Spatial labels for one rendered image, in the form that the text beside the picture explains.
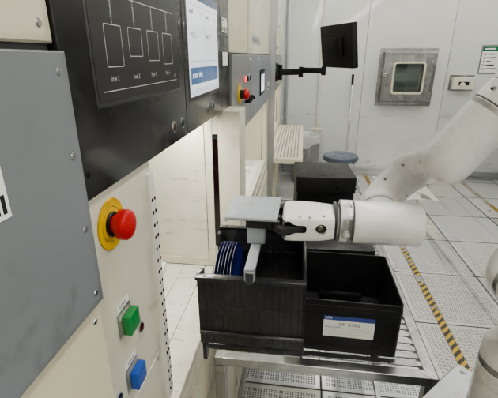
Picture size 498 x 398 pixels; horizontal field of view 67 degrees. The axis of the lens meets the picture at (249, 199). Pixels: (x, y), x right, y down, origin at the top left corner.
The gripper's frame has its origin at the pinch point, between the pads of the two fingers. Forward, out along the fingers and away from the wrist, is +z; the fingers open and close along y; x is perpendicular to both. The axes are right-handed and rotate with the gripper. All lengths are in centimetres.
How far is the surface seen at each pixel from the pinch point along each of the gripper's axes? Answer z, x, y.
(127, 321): 14.5, -3.9, -29.5
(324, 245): -19, -39, 65
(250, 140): 26, -24, 187
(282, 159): 4, -41, 204
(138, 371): 14.3, -13.4, -28.9
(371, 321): -29, -37, 18
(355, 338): -26, -43, 18
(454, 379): -51, -49, 13
